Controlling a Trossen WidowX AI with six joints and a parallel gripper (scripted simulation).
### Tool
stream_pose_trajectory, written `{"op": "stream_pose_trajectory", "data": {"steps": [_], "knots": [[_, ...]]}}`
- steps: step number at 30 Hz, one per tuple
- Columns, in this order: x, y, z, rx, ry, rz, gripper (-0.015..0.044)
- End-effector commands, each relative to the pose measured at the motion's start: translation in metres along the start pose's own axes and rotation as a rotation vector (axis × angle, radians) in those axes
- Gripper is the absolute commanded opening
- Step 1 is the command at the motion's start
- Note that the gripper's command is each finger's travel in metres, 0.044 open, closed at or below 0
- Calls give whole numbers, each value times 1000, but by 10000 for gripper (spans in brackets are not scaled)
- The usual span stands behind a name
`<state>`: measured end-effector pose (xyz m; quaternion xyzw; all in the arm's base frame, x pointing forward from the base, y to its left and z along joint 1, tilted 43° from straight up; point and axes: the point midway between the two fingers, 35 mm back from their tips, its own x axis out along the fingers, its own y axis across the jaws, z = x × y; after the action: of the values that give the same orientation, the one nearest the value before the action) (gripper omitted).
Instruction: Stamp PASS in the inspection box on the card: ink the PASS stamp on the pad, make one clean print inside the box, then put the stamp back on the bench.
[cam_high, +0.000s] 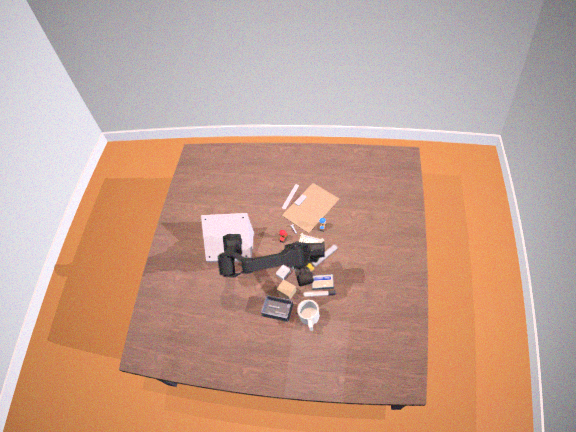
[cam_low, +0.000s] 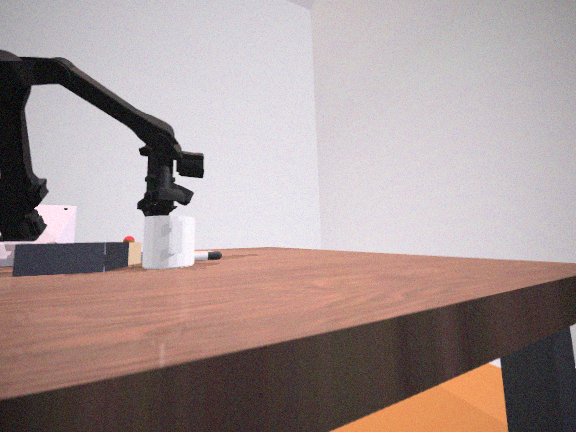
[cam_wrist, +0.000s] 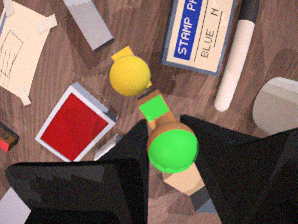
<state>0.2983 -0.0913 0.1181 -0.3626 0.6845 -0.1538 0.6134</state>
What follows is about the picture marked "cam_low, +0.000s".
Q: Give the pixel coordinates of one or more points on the tan cube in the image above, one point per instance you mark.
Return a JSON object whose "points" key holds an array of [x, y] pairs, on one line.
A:
{"points": [[134, 256]]}

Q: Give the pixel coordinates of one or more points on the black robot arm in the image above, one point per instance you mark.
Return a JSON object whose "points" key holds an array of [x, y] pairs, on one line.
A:
{"points": [[20, 190]]}

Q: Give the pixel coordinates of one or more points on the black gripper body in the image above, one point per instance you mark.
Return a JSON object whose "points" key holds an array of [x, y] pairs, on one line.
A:
{"points": [[158, 190]]}

